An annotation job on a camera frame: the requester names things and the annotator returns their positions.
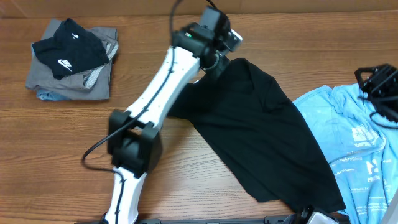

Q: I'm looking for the light blue printed t-shirt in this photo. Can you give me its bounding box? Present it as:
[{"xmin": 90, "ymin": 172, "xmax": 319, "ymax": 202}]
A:
[{"xmin": 294, "ymin": 84, "xmax": 397, "ymax": 223}]

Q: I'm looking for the folded grey garment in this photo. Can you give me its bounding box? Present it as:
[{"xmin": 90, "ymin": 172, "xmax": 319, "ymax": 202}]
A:
[{"xmin": 25, "ymin": 27, "xmax": 119, "ymax": 100}]

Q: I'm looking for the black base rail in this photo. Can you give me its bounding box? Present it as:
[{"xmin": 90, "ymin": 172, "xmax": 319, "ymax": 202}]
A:
[{"xmin": 74, "ymin": 215, "xmax": 299, "ymax": 224}]

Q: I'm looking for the black t-shirt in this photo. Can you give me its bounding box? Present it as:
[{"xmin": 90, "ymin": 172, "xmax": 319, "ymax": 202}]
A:
[{"xmin": 169, "ymin": 58, "xmax": 345, "ymax": 213}]

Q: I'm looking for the folded light blue garment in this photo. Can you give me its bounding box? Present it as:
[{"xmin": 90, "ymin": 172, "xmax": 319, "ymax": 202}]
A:
[{"xmin": 36, "ymin": 89, "xmax": 69, "ymax": 101}]

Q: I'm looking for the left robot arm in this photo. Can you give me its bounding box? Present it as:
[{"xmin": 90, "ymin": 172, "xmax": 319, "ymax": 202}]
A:
[{"xmin": 100, "ymin": 6, "xmax": 242, "ymax": 223}]

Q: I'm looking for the folded black Nike shirt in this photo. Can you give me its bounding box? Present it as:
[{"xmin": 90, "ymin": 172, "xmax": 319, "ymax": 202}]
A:
[{"xmin": 32, "ymin": 18, "xmax": 109, "ymax": 80}]

